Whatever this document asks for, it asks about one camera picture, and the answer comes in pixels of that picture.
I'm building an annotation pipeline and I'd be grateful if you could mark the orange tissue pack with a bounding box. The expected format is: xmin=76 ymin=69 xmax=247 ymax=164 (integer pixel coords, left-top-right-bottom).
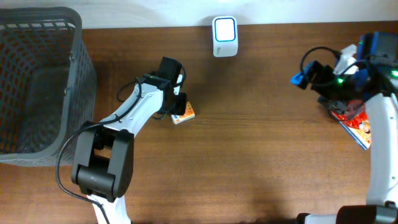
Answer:
xmin=170 ymin=101 xmax=195 ymax=124

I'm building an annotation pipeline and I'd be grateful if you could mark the dark grey plastic basket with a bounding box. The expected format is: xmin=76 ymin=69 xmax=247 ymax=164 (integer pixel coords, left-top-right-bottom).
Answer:
xmin=1 ymin=7 xmax=97 ymax=167

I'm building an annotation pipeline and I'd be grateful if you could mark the white barcode scanner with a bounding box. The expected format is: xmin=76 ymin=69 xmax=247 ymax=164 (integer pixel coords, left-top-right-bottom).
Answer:
xmin=211 ymin=16 xmax=239 ymax=58

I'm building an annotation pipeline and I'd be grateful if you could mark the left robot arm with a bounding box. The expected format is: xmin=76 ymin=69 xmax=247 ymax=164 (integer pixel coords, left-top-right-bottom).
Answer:
xmin=71 ymin=73 xmax=187 ymax=223

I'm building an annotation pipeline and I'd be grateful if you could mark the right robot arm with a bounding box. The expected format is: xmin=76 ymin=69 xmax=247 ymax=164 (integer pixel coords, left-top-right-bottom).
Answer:
xmin=292 ymin=59 xmax=397 ymax=223

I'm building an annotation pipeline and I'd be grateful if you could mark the yellow snack bag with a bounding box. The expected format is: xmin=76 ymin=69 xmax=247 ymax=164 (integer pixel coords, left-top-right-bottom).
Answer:
xmin=340 ymin=120 xmax=371 ymax=151

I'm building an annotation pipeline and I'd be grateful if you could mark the red candy bag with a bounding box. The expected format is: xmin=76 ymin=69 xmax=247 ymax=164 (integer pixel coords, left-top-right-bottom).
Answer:
xmin=330 ymin=100 xmax=369 ymax=129

